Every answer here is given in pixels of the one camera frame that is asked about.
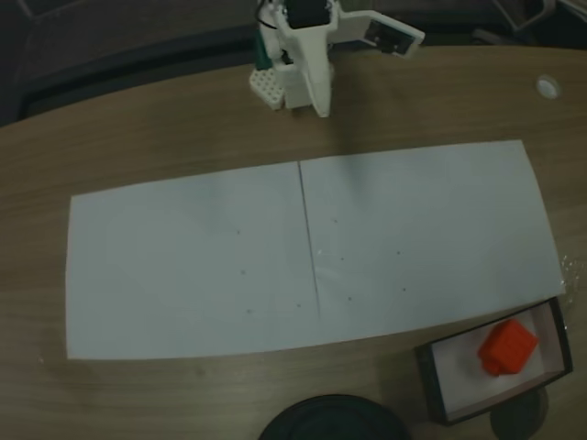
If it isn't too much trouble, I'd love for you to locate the orange cube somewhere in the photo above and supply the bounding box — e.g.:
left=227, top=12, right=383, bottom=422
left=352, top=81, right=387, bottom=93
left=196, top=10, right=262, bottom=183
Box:
left=477, top=319, right=540, bottom=377

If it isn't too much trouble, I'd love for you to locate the brown cardboard box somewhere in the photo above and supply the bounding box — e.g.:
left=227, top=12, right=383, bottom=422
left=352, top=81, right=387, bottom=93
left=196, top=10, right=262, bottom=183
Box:
left=415, top=296, right=574, bottom=427

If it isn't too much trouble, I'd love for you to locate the white paper sheet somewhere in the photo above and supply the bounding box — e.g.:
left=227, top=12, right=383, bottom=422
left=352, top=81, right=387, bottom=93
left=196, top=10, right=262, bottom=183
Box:
left=297, top=139, right=565, bottom=349
left=66, top=159, right=321, bottom=361

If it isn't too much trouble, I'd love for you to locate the grey office chair base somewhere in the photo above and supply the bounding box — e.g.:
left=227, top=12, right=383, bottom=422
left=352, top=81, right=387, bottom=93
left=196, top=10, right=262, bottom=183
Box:
left=471, top=0, right=559, bottom=47

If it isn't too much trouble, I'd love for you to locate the white round table cap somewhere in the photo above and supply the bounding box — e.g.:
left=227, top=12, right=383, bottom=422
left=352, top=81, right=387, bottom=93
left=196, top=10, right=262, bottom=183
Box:
left=536, top=75, right=561, bottom=98

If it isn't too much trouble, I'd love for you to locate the black desk stand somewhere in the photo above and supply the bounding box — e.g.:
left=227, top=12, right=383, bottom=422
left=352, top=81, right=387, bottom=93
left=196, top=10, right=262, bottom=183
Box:
left=259, top=394, right=407, bottom=440

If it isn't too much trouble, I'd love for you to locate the white gripper camera mount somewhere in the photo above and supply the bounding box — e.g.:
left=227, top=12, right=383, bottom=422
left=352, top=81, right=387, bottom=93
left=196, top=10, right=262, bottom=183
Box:
left=337, top=9, right=426, bottom=59

